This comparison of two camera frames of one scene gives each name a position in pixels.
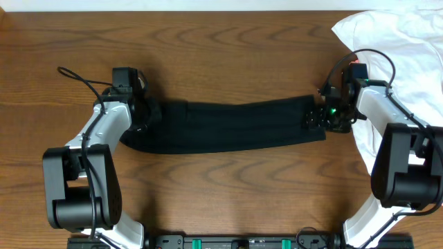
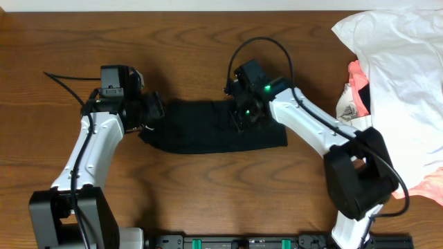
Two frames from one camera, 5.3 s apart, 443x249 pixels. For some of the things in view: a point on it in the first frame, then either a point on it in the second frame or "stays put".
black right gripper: x=316 y=117 → x=240 y=123
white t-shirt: x=414 y=41 stays put
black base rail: x=239 y=241 stays put
